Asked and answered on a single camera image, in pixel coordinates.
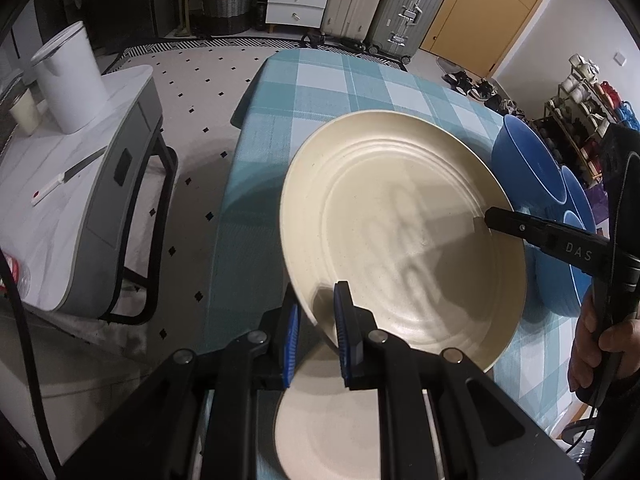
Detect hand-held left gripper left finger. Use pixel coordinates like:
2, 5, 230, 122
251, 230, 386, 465
60, 287, 301, 480

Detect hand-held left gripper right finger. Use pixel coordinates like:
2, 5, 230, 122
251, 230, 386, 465
333, 281, 584, 480

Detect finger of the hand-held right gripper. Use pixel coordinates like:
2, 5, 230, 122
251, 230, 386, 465
485, 206, 554, 261

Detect blue bowl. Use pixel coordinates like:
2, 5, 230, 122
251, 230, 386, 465
525, 207, 609, 319
490, 113, 569, 212
559, 165, 599, 234

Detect cream plate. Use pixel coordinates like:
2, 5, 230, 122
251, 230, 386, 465
273, 345, 397, 480
278, 109, 529, 374

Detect person's right hand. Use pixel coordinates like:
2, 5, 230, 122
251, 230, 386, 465
571, 300, 640, 401

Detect wooden shoe rack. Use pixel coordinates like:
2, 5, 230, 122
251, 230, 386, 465
542, 54, 640, 192

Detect rows of shelved sneakers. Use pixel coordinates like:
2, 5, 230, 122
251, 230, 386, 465
545, 54, 640, 188

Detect cluster of loose shoes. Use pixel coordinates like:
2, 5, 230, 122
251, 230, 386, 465
442, 69, 527, 117

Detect grey door mat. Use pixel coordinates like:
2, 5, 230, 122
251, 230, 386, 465
434, 54, 467, 77

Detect wooden door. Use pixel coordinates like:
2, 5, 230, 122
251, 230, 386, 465
419, 0, 562, 79

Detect blue checked tablecloth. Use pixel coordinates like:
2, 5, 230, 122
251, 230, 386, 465
200, 48, 601, 480

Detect silver suitcase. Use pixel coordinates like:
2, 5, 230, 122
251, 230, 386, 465
364, 0, 449, 65

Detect white marble side table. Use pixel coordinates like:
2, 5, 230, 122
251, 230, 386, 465
0, 63, 179, 324

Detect clear plastic water bottle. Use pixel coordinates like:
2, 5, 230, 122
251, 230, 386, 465
0, 255, 32, 301

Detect white cylindrical kettle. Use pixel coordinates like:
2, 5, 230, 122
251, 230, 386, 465
30, 20, 109, 135

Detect woven laundry basket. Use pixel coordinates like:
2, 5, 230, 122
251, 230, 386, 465
201, 0, 255, 36

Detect cream cup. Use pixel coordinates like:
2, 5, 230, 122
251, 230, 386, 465
7, 90, 42, 136

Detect dark refrigerator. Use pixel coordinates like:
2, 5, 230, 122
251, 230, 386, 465
75, 0, 174, 54

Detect black cable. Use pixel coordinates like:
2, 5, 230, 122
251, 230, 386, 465
0, 247, 64, 467

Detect white handled knife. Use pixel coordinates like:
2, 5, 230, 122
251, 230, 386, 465
30, 144, 109, 206

